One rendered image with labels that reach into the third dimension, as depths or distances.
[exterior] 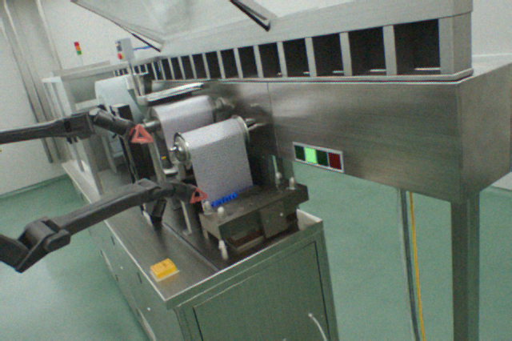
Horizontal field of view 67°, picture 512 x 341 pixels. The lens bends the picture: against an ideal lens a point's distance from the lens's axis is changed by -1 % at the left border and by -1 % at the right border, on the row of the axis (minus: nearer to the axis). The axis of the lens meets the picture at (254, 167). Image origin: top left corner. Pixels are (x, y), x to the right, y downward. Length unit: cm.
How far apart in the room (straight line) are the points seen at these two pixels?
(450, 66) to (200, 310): 102
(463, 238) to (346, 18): 72
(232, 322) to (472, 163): 93
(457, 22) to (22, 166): 657
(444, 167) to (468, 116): 13
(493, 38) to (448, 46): 258
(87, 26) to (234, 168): 572
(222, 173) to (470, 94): 92
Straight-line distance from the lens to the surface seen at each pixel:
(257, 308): 152
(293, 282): 157
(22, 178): 705
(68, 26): 702
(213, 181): 154
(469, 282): 141
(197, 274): 138
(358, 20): 113
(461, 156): 103
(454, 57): 99
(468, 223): 130
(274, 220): 146
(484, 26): 359
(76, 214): 124
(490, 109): 111
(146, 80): 215
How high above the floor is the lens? 162
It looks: 18 degrees down
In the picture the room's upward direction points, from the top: 11 degrees counter-clockwise
